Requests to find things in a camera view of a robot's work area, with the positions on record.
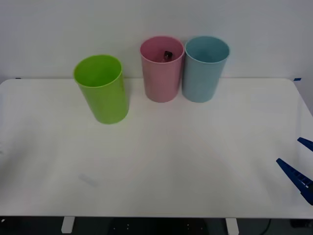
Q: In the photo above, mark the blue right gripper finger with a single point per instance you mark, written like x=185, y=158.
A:
x=306, y=143
x=297, y=177

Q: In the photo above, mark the dark bottle with black cap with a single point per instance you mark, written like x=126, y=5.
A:
x=167, y=54

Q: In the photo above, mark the white table leg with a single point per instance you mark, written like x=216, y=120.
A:
x=67, y=224
x=232, y=226

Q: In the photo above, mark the pale blue plastic bin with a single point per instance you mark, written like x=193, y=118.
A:
x=200, y=80

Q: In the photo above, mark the pink plastic bin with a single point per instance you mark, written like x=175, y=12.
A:
x=160, y=80

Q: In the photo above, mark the yellow-green plastic bin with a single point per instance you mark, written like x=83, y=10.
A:
x=105, y=102

